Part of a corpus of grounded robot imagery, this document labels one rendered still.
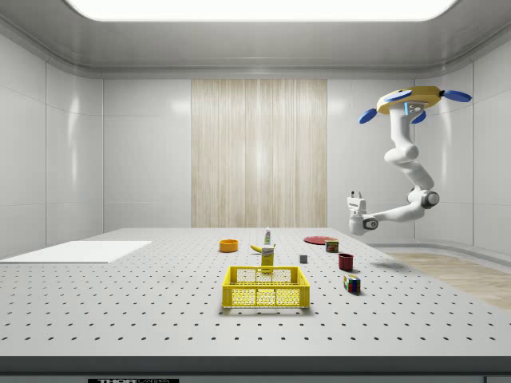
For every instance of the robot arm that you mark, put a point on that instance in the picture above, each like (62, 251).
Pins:
(403, 159)

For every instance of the banana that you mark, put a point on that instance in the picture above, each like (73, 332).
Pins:
(256, 249)

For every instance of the white board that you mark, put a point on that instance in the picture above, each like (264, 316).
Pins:
(76, 251)

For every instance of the yellow bowl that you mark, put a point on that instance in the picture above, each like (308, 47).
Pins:
(228, 246)

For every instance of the red plate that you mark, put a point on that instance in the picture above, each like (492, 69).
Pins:
(315, 240)

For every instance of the small white bottle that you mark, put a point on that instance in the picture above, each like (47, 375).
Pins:
(267, 237)

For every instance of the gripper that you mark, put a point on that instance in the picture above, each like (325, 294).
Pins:
(357, 205)

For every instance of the yellow white carton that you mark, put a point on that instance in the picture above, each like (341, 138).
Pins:
(267, 257)

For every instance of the flat-sided can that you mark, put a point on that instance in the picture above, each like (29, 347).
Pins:
(331, 246)

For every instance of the yellow basket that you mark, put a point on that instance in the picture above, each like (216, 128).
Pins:
(265, 297)

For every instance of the puzzle cube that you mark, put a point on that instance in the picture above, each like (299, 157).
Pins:
(351, 284)

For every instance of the red mug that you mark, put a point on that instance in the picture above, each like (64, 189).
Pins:
(345, 262)

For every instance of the drone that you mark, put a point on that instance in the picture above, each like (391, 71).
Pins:
(407, 99)

